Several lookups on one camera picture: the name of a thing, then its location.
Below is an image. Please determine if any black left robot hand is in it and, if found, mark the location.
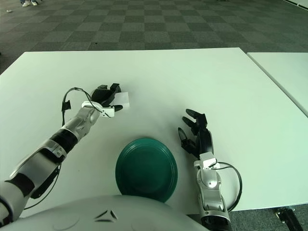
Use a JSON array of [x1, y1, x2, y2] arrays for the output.
[[81, 83, 124, 118]]

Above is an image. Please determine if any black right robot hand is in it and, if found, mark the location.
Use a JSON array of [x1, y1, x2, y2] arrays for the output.
[[178, 108, 221, 170]]

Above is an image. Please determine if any white square charger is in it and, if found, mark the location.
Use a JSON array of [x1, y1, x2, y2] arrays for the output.
[[113, 91, 131, 109]]

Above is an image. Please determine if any green round plate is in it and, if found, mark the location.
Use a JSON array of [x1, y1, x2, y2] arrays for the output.
[[115, 137, 179, 203]]

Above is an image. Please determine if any white neighbouring table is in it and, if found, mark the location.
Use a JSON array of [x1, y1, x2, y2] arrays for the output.
[[247, 52, 308, 116]]

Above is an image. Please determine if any black table leg base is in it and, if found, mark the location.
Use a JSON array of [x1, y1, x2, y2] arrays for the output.
[[276, 207, 301, 231]]

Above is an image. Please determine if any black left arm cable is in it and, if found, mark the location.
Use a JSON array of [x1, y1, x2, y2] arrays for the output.
[[23, 88, 114, 211]]

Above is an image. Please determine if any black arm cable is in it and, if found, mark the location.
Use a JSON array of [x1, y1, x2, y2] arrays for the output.
[[213, 162, 243, 212], [23, 88, 114, 211]]

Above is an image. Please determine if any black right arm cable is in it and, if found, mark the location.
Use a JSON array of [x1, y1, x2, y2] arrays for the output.
[[213, 162, 243, 212]]

